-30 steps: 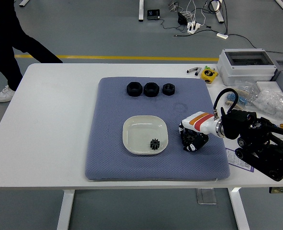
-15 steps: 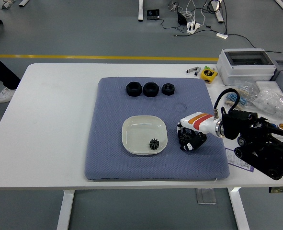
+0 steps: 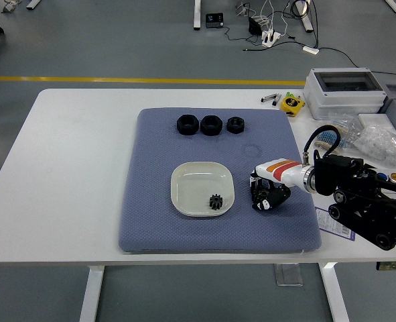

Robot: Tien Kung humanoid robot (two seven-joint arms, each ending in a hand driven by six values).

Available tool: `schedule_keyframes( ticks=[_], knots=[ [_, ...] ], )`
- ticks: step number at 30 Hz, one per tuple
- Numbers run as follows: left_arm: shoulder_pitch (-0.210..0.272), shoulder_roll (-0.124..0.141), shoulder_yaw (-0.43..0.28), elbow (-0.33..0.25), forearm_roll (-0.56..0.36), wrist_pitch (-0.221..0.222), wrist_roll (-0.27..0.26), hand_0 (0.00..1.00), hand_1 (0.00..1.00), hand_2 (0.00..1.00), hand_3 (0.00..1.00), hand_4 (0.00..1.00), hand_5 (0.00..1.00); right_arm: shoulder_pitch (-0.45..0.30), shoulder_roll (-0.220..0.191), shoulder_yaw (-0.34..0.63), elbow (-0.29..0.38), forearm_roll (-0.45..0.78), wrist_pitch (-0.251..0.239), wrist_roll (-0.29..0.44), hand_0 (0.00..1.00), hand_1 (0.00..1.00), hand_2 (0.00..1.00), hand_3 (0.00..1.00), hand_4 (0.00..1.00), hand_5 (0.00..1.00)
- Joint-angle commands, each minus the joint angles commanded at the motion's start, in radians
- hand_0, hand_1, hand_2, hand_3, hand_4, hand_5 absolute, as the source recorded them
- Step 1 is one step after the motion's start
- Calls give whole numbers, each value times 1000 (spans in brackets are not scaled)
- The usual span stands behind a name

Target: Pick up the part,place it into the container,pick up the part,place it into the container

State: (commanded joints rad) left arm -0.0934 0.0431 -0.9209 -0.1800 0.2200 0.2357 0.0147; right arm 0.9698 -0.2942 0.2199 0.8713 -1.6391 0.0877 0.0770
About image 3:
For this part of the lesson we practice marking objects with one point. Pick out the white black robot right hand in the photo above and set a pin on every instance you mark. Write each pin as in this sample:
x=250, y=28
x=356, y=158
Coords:
x=284, y=171

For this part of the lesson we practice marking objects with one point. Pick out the large black gear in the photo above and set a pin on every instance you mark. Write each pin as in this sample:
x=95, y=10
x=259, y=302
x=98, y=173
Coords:
x=262, y=194

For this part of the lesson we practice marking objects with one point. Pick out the small black gear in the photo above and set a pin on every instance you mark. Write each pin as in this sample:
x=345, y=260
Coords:
x=215, y=202

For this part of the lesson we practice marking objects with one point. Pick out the small black hex nut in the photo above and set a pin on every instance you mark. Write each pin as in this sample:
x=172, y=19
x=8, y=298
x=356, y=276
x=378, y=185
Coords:
x=232, y=129

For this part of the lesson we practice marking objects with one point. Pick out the large black hex nut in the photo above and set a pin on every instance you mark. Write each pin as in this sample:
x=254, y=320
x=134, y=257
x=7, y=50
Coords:
x=206, y=130
x=182, y=129

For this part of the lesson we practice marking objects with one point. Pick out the white box blue yellow red buttons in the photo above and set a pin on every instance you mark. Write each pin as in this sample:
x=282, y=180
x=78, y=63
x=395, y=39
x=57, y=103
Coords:
x=395, y=177

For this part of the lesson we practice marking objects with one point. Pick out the purple-edged label card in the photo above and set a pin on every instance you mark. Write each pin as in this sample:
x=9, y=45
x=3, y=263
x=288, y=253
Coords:
x=325, y=223

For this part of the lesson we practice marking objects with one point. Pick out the yellow tape measure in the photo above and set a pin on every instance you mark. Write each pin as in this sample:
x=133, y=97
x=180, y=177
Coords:
x=291, y=104

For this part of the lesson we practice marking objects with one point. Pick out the black silver marker pen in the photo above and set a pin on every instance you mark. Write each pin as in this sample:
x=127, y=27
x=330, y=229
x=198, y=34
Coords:
x=276, y=100
x=268, y=98

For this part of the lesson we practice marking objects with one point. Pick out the bag of blue resistors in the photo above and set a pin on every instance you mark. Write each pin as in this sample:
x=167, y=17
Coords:
x=346, y=134

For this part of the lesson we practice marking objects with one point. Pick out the blue-grey quilted mat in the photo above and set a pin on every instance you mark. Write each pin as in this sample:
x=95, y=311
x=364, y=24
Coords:
x=217, y=234

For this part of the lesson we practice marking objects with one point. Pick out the white square plate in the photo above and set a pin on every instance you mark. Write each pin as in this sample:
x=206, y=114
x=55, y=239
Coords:
x=191, y=184

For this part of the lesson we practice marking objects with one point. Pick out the clear bag of white parts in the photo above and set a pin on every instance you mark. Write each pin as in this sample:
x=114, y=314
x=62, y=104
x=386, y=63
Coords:
x=382, y=144

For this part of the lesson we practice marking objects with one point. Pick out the white adapter block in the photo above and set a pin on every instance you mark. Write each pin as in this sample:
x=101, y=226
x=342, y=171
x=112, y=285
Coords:
x=310, y=50

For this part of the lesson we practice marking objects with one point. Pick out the white power strip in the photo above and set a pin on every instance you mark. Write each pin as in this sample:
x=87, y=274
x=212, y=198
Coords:
x=269, y=37

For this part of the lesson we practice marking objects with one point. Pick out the table control panel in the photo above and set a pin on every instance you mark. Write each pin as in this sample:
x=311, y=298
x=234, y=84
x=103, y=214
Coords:
x=393, y=265

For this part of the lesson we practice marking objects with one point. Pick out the black power adapter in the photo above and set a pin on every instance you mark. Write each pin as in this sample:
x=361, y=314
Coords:
x=254, y=26

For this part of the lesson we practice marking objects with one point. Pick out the white far table leg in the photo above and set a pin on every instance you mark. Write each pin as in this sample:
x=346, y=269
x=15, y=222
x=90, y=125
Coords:
x=33, y=4
x=394, y=6
x=197, y=15
x=306, y=20

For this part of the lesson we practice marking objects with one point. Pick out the black device with screen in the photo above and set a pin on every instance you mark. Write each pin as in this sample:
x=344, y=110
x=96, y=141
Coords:
x=214, y=20

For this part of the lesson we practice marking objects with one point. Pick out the white table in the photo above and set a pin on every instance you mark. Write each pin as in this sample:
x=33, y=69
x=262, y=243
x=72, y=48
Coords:
x=67, y=167

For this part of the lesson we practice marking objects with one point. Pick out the small metal stand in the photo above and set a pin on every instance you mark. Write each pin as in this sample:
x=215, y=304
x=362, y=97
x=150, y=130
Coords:
x=9, y=7

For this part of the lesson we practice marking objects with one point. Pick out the grey enclosure with clear lid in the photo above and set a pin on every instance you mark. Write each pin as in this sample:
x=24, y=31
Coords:
x=338, y=99

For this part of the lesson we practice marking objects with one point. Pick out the clear plastic bracket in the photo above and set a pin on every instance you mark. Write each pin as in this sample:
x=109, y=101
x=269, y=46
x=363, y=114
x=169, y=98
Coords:
x=288, y=275

